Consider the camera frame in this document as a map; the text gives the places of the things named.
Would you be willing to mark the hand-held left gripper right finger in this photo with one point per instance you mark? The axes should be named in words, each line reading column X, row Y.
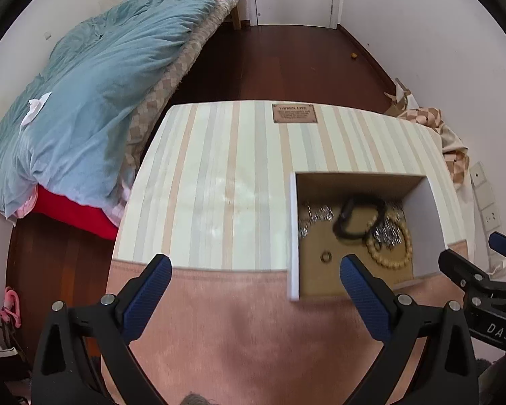
column 362, row 299

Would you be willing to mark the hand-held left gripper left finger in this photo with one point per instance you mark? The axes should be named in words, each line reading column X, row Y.
column 147, row 299

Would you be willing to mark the cardboard box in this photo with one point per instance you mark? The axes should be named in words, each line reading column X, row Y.
column 428, row 219

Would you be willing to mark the black wrist band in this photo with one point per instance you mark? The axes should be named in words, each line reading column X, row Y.
column 345, row 217

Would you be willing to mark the grey knit cloth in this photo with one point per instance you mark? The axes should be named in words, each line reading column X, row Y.
column 194, row 399

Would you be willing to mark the red bed sheet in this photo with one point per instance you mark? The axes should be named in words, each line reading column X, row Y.
column 67, row 211

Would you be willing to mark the checkered brown cloth pile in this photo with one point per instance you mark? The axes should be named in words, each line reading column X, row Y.
column 450, row 137

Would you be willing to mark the striped and pink table cloth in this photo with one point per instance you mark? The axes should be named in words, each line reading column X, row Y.
column 219, row 177

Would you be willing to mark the brown checked cloth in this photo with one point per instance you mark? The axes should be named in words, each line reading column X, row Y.
column 426, row 118

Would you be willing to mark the white flat object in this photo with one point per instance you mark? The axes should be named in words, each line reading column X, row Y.
column 0, row 351

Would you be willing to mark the brown cloth label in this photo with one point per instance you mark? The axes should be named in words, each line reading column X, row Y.
column 295, row 113

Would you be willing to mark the blue duvet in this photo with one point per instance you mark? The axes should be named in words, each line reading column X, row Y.
column 101, row 93

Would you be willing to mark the wooden bed leg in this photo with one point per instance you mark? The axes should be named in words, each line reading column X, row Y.
column 236, row 17

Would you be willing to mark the white wall socket row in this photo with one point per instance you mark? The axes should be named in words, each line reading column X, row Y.
column 485, row 202

